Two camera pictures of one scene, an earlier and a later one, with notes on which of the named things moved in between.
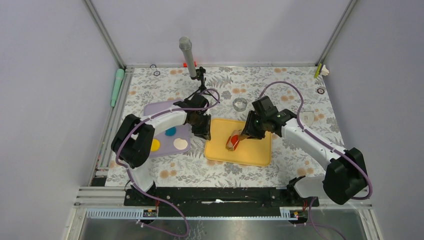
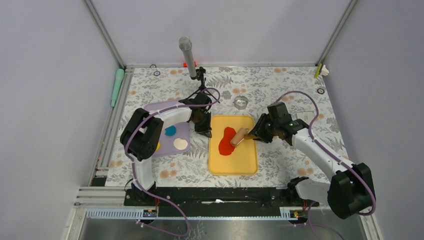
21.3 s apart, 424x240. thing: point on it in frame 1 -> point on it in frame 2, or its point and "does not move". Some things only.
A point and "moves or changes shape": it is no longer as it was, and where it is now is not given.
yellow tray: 248,151 moves or changes shape
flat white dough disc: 180,143 does not move
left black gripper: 204,132 does not move
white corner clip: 325,71 does not move
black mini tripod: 200,73 does not move
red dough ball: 235,141 -> 225,148
